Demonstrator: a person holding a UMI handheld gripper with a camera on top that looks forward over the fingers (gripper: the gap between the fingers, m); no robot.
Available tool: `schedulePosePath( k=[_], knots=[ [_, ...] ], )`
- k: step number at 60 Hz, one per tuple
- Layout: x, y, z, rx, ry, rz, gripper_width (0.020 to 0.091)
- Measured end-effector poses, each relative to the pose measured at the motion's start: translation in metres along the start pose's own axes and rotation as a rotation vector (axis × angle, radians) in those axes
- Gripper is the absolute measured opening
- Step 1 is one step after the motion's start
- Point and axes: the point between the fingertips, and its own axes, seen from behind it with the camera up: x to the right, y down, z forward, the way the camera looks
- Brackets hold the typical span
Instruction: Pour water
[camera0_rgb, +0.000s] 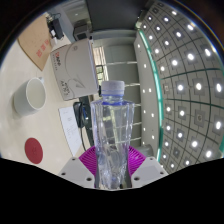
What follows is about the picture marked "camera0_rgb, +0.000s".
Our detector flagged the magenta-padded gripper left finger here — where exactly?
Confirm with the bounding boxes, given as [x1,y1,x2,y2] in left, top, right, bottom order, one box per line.
[58,146,98,188]

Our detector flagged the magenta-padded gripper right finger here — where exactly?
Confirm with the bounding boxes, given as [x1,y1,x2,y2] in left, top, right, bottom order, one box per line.
[128,144,169,188]

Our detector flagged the clear plastic water bottle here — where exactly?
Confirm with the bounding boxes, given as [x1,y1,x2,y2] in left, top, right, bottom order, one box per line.
[90,80,136,190]

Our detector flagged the white paper sheet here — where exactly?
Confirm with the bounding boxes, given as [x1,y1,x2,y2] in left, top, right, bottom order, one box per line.
[58,105,84,158]

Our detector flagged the black desk phone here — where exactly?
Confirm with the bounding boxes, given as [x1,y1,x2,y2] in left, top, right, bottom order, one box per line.
[72,100,93,129]

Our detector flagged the flat round red coaster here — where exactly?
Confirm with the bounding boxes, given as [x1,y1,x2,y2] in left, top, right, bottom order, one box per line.
[24,137,44,165]

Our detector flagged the white ceramic mug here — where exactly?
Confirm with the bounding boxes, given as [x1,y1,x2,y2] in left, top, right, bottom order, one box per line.
[13,76,47,118]

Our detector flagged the white paper ream box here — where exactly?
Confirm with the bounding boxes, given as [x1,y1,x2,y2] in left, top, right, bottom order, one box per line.
[49,38,100,101]

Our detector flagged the round ceiling lights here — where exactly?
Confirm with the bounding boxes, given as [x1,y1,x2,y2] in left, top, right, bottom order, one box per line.
[136,3,224,171]

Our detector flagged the brown paper envelope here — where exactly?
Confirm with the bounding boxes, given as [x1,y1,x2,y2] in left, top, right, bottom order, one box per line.
[17,14,54,72]

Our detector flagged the grey CRT monitor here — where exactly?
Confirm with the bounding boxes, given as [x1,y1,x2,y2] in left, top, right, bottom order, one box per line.
[73,19,93,42]

